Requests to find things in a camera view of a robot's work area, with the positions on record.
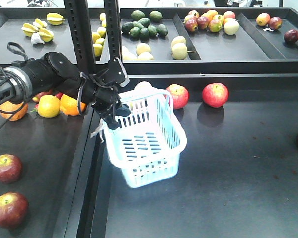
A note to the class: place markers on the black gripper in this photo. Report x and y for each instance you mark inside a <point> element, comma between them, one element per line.
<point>107,100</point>

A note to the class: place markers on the light blue plastic basket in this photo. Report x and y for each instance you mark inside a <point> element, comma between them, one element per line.
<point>147,144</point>

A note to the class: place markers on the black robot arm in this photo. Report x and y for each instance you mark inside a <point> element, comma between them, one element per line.
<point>24,79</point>

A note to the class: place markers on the pale peach behind basket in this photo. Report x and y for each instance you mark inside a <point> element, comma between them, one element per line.
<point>143,87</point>

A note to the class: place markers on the red apple right of basket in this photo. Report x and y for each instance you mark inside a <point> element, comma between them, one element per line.
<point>179,94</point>

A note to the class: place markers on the orange right round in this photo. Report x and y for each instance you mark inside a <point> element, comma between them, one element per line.
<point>69,105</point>

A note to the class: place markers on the red bell pepper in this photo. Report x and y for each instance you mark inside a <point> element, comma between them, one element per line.
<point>59,95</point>

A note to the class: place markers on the yellow apple centre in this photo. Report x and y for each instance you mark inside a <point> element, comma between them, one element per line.
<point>48,106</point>

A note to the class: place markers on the red yellow apple back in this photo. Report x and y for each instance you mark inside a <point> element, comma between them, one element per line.
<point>37,97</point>

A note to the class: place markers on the red apple far right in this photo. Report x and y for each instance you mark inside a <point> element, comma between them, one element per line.
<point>215,95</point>

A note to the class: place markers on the orange left with nub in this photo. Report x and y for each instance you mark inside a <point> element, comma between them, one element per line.
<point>12,111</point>

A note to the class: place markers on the white garlic bulb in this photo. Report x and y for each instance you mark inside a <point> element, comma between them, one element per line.
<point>36,39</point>

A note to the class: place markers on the dark red apple upper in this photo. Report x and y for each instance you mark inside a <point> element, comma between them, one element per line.
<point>11,168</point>

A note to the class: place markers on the dark red apple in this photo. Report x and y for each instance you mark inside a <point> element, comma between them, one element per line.
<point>11,168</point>
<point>13,209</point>

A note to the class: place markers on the black wooden produce stand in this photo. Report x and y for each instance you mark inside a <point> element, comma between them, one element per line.
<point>238,175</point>

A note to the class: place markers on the dark red apple lower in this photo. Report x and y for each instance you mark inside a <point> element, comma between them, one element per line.
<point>13,209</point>

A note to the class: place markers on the black upright post right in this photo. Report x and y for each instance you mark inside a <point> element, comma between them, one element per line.
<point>113,28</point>

